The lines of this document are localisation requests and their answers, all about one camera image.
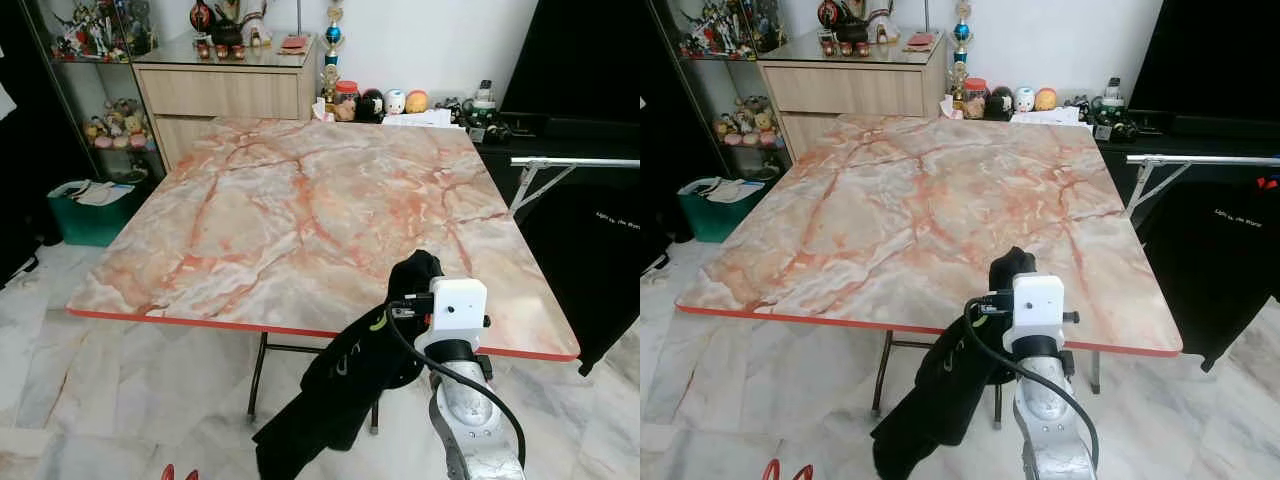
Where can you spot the black garment with yellow print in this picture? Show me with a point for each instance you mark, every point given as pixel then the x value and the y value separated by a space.
pixel 950 380
pixel 350 370

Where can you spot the red plastic hanger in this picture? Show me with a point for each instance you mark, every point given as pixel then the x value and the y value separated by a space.
pixel 770 472
pixel 168 474

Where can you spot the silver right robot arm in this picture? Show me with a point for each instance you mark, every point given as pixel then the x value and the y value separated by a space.
pixel 470 420
pixel 1050 420

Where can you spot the red hanger with blue hook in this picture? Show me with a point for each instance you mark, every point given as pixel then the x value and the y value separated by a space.
pixel 1263 183

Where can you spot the marble pattern folding table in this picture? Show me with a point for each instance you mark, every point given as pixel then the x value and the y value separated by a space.
pixel 920 210
pixel 300 210

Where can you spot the stack of white papers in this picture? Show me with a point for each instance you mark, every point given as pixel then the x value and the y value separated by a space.
pixel 420 119
pixel 1050 116

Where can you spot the black remote control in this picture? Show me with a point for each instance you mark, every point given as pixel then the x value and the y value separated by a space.
pixel 1118 130
pixel 490 132

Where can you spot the small black toy figure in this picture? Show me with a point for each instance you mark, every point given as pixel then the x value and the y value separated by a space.
pixel 452 105
pixel 1078 103

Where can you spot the black round plush toy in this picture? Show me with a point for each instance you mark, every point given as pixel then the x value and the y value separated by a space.
pixel 999 102
pixel 371 105

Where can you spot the orange and red plush toy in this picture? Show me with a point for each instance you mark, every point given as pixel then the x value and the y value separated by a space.
pixel 416 102
pixel 1045 99

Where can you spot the green mug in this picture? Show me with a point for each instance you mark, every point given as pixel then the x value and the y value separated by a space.
pixel 485 112
pixel 1112 108

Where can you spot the white and blue plush toy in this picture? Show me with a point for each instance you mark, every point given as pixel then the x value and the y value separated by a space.
pixel 1024 99
pixel 396 102

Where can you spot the silver metal drying rack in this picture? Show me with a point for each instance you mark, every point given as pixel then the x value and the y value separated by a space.
pixel 580 162
pixel 1200 160

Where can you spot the clear bottle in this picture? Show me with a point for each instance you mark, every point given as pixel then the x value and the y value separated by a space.
pixel 1113 90
pixel 486 92

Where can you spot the black TV console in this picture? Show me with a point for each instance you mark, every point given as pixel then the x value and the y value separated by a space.
pixel 1200 133
pixel 570 135

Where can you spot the light wooden cabinet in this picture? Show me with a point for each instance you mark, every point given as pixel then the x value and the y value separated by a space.
pixel 850 90
pixel 230 95

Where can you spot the gold and blue trophy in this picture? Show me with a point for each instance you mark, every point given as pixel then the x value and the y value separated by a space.
pixel 333 35
pixel 961 32

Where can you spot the red packet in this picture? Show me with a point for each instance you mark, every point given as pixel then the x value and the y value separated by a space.
pixel 295 43
pixel 921 40

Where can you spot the white figurine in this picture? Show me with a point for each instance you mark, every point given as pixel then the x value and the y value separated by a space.
pixel 884 28
pixel 258 30

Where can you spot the large black television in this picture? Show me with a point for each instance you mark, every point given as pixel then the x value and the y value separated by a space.
pixel 580 50
pixel 1210 50

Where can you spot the white papers in bin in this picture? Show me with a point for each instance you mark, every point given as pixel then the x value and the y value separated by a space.
pixel 100 193
pixel 728 190

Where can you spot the green plastic bin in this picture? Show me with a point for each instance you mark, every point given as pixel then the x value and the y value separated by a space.
pixel 715 222
pixel 90 225

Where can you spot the dark red figurine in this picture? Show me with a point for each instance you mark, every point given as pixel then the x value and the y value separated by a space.
pixel 225 35
pixel 850 32

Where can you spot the glass display shelf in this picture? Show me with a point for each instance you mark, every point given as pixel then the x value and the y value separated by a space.
pixel 720 60
pixel 95 62

